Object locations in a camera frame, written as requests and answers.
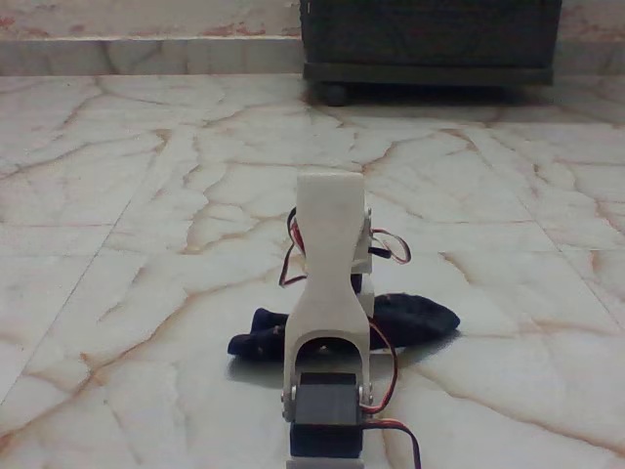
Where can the white black SO-100 robot arm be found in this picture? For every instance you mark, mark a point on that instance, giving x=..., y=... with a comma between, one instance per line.
x=327, y=244

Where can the dark blue cloth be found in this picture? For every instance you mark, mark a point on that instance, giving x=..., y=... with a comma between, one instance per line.
x=420, y=317

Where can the dark wooden cabinet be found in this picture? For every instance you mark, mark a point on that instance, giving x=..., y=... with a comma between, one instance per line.
x=429, y=34

